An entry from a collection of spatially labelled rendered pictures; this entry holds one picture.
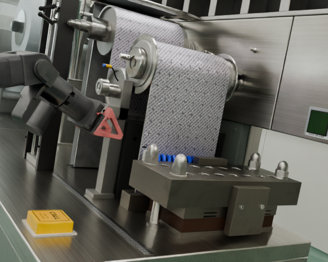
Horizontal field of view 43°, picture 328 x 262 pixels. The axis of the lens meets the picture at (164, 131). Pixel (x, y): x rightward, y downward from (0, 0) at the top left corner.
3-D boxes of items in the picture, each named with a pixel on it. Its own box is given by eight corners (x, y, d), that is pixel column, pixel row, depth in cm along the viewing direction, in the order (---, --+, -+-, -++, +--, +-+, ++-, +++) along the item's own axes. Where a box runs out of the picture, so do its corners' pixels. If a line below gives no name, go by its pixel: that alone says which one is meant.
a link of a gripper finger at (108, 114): (117, 152, 91) (85, 129, 85) (103, 145, 96) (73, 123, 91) (135, 126, 92) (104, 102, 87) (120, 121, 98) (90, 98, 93)
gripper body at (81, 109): (90, 131, 86) (62, 112, 82) (72, 123, 95) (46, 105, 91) (108, 106, 87) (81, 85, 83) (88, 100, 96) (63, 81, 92)
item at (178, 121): (137, 159, 100) (150, 84, 98) (211, 164, 113) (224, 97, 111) (138, 160, 100) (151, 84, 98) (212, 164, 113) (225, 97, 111)
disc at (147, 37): (121, 90, 109) (130, 34, 108) (123, 90, 109) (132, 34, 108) (150, 96, 97) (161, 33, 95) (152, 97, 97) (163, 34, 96)
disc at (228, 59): (197, 102, 123) (206, 52, 122) (198, 102, 124) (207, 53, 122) (230, 109, 111) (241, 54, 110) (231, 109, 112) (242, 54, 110)
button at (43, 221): (25, 221, 81) (27, 209, 81) (60, 220, 85) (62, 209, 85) (36, 235, 75) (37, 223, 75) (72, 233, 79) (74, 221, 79)
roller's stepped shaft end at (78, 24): (65, 27, 117) (66, 16, 117) (85, 32, 121) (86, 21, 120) (68, 27, 115) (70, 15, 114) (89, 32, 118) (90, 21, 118)
